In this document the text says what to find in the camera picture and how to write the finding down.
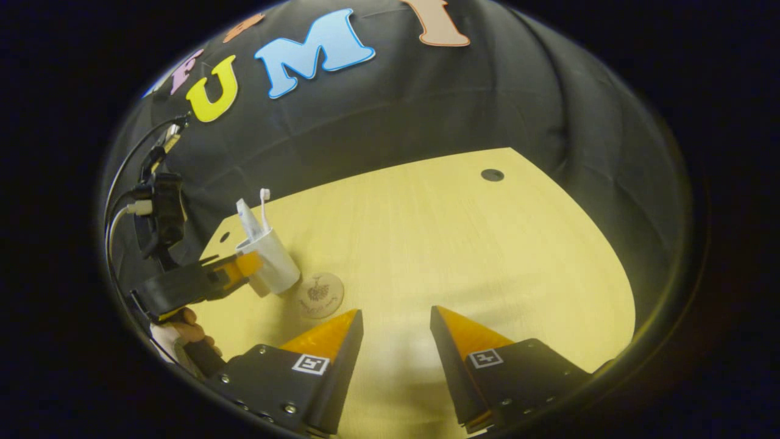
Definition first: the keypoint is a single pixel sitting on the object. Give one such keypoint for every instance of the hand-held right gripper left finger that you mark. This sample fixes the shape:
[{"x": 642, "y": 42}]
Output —
[{"x": 341, "y": 378}]

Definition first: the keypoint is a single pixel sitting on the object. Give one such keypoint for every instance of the white toothbrush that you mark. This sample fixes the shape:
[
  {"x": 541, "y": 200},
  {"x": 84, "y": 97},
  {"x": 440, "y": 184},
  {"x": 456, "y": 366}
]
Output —
[{"x": 265, "y": 210}]

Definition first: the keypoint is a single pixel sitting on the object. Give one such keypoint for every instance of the round wooden coaster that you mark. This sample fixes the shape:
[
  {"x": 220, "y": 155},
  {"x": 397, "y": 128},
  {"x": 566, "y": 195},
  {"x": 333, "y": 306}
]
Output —
[{"x": 320, "y": 296}]

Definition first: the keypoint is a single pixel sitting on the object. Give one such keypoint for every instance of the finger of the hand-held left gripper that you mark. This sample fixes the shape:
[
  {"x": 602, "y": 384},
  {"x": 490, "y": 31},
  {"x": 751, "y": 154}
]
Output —
[{"x": 247, "y": 265}]

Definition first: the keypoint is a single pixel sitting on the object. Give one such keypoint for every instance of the white toothpaste tube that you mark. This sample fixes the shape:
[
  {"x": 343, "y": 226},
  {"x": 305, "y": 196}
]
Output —
[{"x": 247, "y": 219}]

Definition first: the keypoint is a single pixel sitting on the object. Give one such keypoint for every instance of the light wooden desktop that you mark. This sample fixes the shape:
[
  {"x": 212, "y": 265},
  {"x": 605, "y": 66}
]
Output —
[{"x": 457, "y": 244}]

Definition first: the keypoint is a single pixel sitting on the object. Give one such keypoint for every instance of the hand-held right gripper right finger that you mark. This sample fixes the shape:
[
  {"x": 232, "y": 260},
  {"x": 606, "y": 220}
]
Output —
[{"x": 451, "y": 378}]

